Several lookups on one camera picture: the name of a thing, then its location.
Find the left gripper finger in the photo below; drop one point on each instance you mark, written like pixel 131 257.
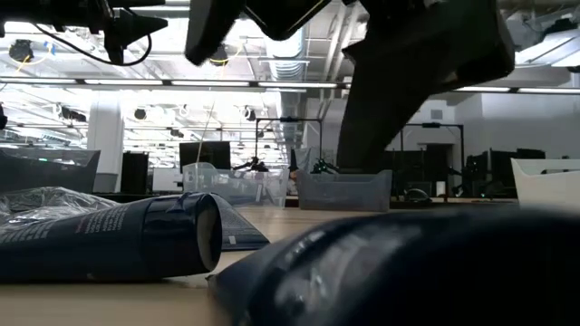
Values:
pixel 136 25

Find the long ceiling light strip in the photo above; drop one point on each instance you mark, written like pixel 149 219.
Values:
pixel 181 83

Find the black ceiling device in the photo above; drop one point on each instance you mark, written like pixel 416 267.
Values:
pixel 21 50

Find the black disc in plastic bag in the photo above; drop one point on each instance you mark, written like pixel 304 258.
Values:
pixel 54 204

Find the navy blue toiletry tube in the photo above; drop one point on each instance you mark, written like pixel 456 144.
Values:
pixel 240 231
pixel 113 240

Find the black cabinet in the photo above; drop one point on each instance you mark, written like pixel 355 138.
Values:
pixel 134 172

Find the grey plastic bin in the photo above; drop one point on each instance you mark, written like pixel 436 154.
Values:
pixel 344 190

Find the black background monitor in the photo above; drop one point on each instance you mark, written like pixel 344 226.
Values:
pixel 204 156

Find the clear plastic bin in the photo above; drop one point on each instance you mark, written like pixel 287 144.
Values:
pixel 235 185

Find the navy tube with pink lettering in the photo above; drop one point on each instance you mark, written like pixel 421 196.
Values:
pixel 408 271

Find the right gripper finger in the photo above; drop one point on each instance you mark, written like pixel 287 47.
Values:
pixel 362 113
pixel 408 113

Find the silver ventilation duct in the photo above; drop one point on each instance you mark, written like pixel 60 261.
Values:
pixel 285 59

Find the black robot rig frame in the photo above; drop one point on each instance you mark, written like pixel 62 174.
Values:
pixel 430 125
pixel 290 120

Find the white plastic bin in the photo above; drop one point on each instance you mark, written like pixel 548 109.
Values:
pixel 548 181

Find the black office workstation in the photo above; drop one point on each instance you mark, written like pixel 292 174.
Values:
pixel 498 172

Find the dark translucent plastic bin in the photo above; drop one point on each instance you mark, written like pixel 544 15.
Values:
pixel 45 172

